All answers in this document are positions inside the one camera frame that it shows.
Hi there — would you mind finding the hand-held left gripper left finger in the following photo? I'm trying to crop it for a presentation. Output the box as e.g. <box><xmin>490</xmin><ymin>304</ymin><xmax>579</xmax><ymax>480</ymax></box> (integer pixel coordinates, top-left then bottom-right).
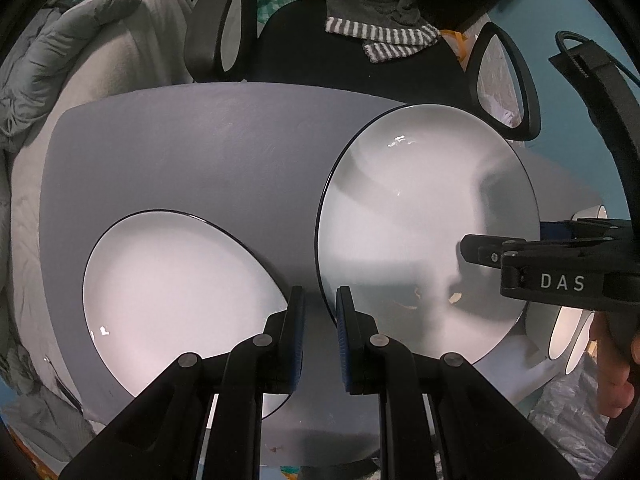
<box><xmin>59</xmin><ymin>286</ymin><xmax>306</xmax><ymax>480</ymax></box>

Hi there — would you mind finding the clear plastic bag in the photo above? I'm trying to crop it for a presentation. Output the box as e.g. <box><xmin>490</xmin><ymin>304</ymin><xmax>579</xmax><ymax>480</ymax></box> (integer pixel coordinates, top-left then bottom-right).
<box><xmin>529</xmin><ymin>370</ymin><xmax>622</xmax><ymax>480</ymax></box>

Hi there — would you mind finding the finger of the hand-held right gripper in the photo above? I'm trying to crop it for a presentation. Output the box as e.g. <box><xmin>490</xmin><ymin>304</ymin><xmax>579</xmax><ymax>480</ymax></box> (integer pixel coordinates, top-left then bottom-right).
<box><xmin>540</xmin><ymin>218</ymin><xmax>632</xmax><ymax>244</ymax></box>
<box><xmin>460</xmin><ymin>233</ymin><xmax>532</xmax><ymax>269</ymax></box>

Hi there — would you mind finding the grey puffy jacket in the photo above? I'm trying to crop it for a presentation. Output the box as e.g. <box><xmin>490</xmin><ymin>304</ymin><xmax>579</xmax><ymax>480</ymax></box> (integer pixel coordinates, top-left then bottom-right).
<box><xmin>0</xmin><ymin>0</ymin><xmax>144</xmax><ymax>153</ymax></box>

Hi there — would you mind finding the person's right hand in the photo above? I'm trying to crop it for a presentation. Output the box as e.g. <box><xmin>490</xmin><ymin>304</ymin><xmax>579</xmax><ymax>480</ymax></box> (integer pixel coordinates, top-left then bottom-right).
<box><xmin>589</xmin><ymin>310</ymin><xmax>634</xmax><ymax>419</ymax></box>

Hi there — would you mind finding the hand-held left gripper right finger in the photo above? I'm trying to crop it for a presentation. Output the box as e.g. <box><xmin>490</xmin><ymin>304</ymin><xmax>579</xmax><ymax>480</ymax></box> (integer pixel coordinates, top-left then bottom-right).
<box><xmin>336</xmin><ymin>286</ymin><xmax>581</xmax><ymax>480</ymax></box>

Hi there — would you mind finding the black office chair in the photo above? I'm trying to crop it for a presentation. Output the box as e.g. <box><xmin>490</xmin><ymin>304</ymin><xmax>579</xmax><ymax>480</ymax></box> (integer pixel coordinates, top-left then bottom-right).
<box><xmin>184</xmin><ymin>0</ymin><xmax>543</xmax><ymax>142</ymax></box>

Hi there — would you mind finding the white bowl with black rim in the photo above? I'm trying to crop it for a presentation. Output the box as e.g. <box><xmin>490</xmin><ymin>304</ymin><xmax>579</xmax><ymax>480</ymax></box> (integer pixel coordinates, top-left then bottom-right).
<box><xmin>520</xmin><ymin>302</ymin><xmax>588</xmax><ymax>361</ymax></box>

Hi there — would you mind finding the crumpled grey cloth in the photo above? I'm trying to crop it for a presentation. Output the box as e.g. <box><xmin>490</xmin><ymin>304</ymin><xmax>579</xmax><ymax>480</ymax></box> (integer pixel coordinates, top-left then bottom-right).
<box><xmin>0</xmin><ymin>342</ymin><xmax>97</xmax><ymax>463</ymax></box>

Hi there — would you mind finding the white plate with black rim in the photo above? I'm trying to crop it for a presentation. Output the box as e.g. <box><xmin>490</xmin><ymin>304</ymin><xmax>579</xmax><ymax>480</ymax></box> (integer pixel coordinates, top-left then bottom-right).
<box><xmin>82</xmin><ymin>210</ymin><xmax>297</xmax><ymax>422</ymax></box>
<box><xmin>315</xmin><ymin>104</ymin><xmax>544</xmax><ymax>367</ymax></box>

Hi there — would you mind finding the grey white striped towel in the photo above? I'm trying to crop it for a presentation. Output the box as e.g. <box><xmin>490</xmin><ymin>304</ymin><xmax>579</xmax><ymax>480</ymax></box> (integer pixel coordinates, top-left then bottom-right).
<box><xmin>324</xmin><ymin>16</ymin><xmax>442</xmax><ymax>65</ymax></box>

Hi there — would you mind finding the black strap with cable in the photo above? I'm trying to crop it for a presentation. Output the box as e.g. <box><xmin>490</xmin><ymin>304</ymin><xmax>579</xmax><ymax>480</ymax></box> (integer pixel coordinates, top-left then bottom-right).
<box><xmin>548</xmin><ymin>31</ymin><xmax>640</xmax><ymax>222</ymax></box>

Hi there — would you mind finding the white blanket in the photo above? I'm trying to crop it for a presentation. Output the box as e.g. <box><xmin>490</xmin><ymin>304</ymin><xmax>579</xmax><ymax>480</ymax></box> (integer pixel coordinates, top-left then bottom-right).
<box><xmin>9</xmin><ymin>0</ymin><xmax>197</xmax><ymax>426</ymax></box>

